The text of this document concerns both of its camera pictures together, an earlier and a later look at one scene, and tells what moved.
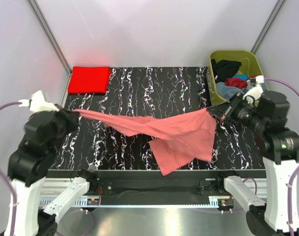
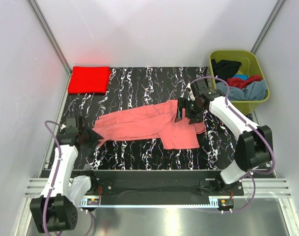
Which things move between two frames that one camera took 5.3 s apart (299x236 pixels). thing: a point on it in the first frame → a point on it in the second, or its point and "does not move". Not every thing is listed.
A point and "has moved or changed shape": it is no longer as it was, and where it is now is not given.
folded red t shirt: x=85 y=79 does not move
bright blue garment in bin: x=241 y=76 does not move
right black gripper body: x=241 y=111 → x=192 y=106
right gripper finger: x=220 y=110 → x=194 y=117
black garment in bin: x=225 y=69 does not move
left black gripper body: x=67 y=123 → x=86 y=132
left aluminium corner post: x=50 y=35 does not move
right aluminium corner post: x=273 y=12 does not move
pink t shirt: x=176 y=139 has moved or changed shape
